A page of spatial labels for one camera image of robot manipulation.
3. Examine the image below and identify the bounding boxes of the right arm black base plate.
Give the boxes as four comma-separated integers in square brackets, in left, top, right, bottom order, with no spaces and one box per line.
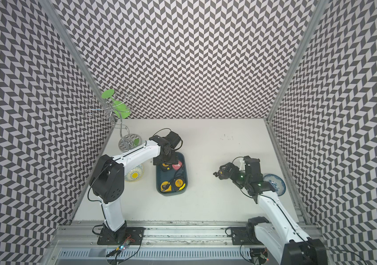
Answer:
[229,227,260,245]

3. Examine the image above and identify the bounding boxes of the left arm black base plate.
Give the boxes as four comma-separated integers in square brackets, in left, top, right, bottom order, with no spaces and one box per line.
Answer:
[97,227,145,246]

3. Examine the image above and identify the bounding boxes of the black yellow round tape measure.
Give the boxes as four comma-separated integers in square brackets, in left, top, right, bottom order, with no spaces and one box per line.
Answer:
[160,163,172,172]

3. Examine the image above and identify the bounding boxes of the dark teal storage box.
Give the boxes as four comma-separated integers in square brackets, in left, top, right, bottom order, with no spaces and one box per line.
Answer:
[155,152,188,196]

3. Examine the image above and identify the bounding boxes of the pink red tape measure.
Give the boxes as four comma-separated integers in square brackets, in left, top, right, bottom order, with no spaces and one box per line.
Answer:
[172,161,183,171]

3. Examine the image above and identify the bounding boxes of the aluminium front rail frame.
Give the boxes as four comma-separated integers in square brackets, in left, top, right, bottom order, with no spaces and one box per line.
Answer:
[41,221,266,265]

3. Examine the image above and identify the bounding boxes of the blue white patterned plate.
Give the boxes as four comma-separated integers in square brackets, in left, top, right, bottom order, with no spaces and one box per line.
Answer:
[264,174,286,197]

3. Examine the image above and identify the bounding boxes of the small black yellow tape measure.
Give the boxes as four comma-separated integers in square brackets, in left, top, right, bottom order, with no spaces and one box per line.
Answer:
[216,169,229,180]

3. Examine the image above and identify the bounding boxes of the yellow black square tape measure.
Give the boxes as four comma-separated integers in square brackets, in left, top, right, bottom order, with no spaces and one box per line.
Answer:
[160,181,172,193]

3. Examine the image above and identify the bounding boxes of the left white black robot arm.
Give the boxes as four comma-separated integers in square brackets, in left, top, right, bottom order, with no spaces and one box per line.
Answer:
[90,131,183,233]

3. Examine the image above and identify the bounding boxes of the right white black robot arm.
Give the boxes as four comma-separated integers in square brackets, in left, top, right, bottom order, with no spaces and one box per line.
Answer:
[213,156,328,265]

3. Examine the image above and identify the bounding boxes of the glass bowl yellow flower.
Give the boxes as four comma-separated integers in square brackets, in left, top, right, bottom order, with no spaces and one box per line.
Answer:
[125,165,144,182]

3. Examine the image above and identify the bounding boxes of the metal wire stand green leaves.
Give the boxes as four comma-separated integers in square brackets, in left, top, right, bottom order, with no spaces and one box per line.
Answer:
[83,89,142,152]

